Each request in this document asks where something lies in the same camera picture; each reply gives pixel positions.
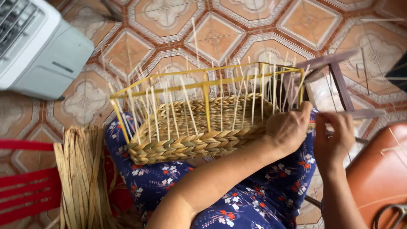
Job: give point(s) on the person's left fingers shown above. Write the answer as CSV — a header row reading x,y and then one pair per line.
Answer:
x,y
306,108

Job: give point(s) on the dark wooden stool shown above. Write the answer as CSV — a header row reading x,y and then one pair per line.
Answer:
x,y
341,86

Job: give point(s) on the white air cooler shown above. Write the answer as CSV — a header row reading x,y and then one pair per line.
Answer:
x,y
38,60

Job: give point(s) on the brown leather seat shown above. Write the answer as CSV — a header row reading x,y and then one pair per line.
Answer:
x,y
381,178

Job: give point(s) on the woven straw basket yellow frame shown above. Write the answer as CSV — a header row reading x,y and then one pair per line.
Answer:
x,y
190,140

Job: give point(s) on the person's right hand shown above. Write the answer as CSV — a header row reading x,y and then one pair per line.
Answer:
x,y
334,143

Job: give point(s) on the red plastic chair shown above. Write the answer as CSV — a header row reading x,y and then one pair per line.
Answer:
x,y
25,187

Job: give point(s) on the metal scissors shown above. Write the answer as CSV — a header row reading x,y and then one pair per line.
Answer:
x,y
386,211

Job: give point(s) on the bundle of dried straw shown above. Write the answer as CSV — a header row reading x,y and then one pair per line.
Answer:
x,y
81,178

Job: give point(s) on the dark cloth item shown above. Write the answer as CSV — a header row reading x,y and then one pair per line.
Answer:
x,y
397,76

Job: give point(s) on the person's right fingers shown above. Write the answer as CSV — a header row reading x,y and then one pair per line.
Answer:
x,y
337,122

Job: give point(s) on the person's left hand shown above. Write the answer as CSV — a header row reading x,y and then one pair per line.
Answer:
x,y
286,132

